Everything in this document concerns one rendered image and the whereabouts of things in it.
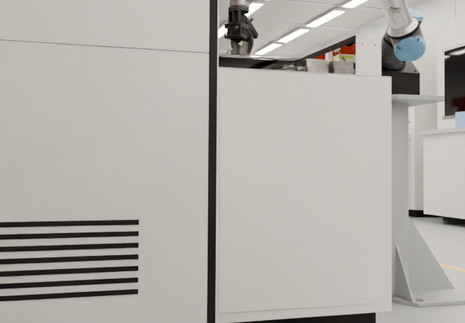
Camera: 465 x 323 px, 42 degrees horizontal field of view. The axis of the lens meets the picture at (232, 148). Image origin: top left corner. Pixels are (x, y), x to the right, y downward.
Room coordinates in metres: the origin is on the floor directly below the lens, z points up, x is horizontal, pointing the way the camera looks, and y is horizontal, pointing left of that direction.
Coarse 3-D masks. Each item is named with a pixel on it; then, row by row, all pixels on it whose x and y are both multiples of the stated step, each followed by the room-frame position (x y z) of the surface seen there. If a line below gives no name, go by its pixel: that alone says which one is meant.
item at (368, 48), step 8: (360, 40) 1.95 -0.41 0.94; (368, 40) 1.96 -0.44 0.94; (376, 40) 1.97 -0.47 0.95; (360, 48) 1.95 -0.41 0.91; (368, 48) 1.96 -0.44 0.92; (376, 48) 1.97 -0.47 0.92; (360, 56) 1.95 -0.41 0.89; (368, 56) 1.96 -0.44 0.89; (376, 56) 1.97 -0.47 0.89; (360, 64) 1.95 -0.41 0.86; (368, 64) 1.96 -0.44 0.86; (376, 64) 1.97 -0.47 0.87; (360, 72) 1.95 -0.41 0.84; (368, 72) 1.96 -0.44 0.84; (376, 72) 1.97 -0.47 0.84
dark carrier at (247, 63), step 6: (222, 60) 2.07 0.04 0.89; (228, 60) 2.07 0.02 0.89; (234, 60) 2.06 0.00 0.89; (240, 60) 2.06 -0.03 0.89; (246, 60) 2.06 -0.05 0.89; (252, 60) 2.06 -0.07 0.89; (258, 60) 2.06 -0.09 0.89; (264, 60) 2.06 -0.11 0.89; (270, 60) 2.06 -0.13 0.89; (222, 66) 2.19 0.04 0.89; (228, 66) 2.19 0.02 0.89; (234, 66) 2.19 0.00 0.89; (240, 66) 2.19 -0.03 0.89; (246, 66) 2.19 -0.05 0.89; (252, 66) 2.19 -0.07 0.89; (270, 66) 2.19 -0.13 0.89; (276, 66) 2.19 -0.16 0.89
